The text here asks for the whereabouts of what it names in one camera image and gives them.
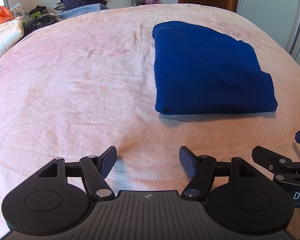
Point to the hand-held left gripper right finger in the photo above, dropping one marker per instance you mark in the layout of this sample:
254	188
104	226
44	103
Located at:
187	162

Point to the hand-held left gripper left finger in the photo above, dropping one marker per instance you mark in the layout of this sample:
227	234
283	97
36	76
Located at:
107	162

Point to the blue beaded sweater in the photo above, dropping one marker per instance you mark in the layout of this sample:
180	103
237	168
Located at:
202	75

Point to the pink blanket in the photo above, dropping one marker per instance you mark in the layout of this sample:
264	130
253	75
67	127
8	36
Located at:
77	80

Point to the pale sliding wardrobe door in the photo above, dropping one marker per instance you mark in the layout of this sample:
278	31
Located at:
272	10

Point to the leopard print cloth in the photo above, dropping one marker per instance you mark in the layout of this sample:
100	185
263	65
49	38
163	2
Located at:
41	23

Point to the light blue towel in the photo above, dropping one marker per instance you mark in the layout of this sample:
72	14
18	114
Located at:
82	10

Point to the white pillow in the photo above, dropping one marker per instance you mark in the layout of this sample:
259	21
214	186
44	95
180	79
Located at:
5	40

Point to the dark navy garment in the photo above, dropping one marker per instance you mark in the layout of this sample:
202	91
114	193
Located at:
75	2

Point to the black and green bag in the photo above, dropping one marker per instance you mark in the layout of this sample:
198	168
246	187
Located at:
37	12

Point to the purple cloth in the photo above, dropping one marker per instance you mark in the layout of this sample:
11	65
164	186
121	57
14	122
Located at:
150	0

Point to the floral pillow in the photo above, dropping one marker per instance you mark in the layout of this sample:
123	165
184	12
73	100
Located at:
20	12

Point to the orange plastic bag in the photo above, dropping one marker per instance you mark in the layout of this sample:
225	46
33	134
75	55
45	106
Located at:
0	17

